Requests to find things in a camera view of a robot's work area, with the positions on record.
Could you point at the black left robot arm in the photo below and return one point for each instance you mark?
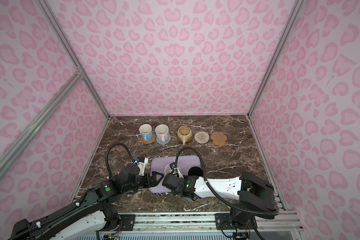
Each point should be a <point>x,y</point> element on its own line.
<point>99,198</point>

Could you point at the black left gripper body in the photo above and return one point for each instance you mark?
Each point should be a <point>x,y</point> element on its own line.
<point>142,182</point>

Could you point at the grey round coaster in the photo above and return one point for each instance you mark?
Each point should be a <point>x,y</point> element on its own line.
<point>163,139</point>

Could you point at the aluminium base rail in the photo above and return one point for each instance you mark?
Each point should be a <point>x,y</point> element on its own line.
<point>180,226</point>

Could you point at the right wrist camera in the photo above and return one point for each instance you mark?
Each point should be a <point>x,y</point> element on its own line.
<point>175,170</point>

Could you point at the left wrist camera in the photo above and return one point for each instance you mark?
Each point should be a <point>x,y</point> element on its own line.
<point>141,163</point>

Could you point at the white speckled mug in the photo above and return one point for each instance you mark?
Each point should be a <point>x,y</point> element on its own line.
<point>162,130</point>

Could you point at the brown flower cork coaster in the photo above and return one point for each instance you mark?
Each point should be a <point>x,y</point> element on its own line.
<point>219,139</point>

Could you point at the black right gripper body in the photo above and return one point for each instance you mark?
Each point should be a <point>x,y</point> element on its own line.
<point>176,192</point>

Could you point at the black mug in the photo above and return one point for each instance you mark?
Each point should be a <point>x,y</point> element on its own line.
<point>195,171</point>

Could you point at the aluminium frame strut right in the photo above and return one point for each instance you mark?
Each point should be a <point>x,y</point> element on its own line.
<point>285,34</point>

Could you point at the lilac plastic tray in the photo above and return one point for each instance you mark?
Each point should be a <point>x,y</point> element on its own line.
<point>159,165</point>

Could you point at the yellow beige mug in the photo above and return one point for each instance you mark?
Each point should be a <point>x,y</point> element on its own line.
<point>184,131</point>

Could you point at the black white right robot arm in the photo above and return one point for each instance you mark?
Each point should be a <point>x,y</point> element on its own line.
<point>247,196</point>

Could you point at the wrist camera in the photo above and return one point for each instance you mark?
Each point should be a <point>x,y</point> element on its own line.
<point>175,170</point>
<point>141,163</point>

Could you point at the lilac white mug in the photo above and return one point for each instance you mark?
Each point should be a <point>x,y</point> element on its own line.
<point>167,171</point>

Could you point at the brown wooden round coaster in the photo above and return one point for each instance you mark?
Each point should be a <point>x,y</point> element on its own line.
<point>184,141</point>

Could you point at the light blue mug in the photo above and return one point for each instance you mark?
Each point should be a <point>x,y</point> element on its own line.
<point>146,132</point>

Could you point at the multicolour braided round coaster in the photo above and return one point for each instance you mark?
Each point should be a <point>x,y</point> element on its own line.
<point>202,137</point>

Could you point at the aluminium frame struts left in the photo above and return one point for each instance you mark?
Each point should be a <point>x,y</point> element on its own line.
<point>8,159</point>

